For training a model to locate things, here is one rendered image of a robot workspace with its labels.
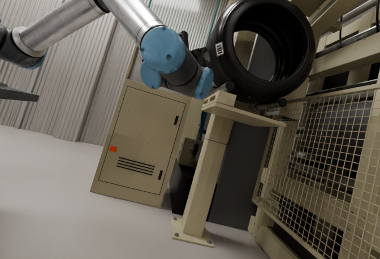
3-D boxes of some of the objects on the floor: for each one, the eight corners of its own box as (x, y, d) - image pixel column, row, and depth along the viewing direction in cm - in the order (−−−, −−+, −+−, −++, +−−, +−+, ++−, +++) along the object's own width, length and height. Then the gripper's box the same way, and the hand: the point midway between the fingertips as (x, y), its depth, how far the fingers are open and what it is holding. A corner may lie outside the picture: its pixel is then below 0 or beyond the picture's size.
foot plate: (170, 217, 145) (171, 214, 145) (205, 225, 148) (206, 222, 148) (171, 238, 118) (172, 234, 119) (214, 247, 122) (215, 244, 122)
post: (179, 224, 139) (268, -96, 156) (198, 228, 141) (284, -89, 158) (181, 234, 126) (278, -116, 143) (201, 239, 128) (294, -108, 145)
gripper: (177, 80, 76) (204, 68, 92) (195, 72, 70) (221, 61, 86) (167, 59, 74) (197, 50, 90) (185, 49, 69) (214, 41, 84)
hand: (204, 50), depth 87 cm, fingers closed
